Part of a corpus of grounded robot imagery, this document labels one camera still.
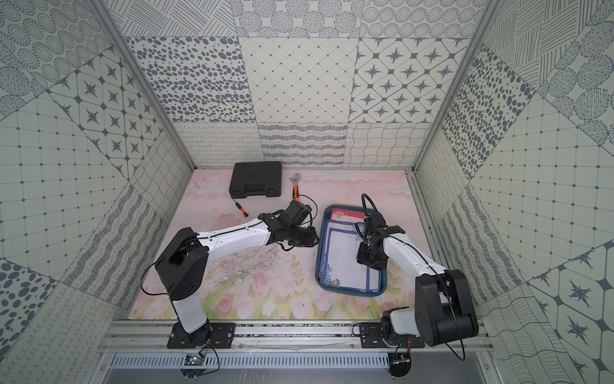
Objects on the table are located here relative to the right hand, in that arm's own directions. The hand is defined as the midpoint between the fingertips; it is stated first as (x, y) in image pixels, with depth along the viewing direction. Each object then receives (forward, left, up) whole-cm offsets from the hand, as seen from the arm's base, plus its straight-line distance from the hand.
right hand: (365, 265), depth 86 cm
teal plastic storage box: (+19, +15, +4) cm, 25 cm away
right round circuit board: (-28, -8, -6) cm, 30 cm away
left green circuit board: (-29, +55, -4) cm, 63 cm away
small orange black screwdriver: (+26, +53, -1) cm, 59 cm away
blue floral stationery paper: (0, +9, -3) cm, 10 cm away
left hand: (+4, +15, +7) cm, 17 cm away
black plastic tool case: (+43, +48, +1) cm, 65 cm away
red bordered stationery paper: (+22, +5, 0) cm, 22 cm away
